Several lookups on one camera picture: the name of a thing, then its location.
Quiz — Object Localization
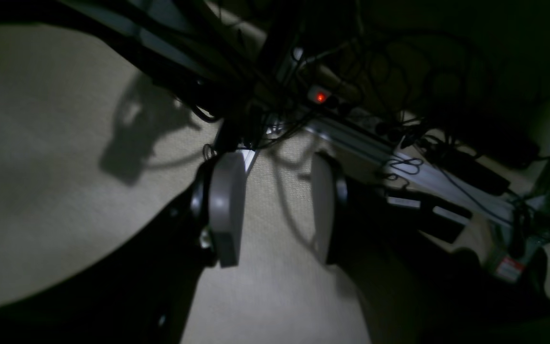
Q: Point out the right gripper black left finger with grey pad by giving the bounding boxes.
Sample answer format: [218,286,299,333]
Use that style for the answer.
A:
[0,152,246,344]

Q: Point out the right gripper black right finger with grey pad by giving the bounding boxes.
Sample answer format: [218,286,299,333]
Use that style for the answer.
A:
[310,152,550,344]

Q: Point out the black power adapter brick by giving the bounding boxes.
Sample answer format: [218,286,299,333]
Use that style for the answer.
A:
[438,151,510,196]

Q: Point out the white power strip red light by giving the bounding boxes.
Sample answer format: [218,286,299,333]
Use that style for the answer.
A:
[307,85,353,112]

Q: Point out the tangled black cables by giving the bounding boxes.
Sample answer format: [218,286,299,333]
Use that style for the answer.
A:
[237,29,543,158]

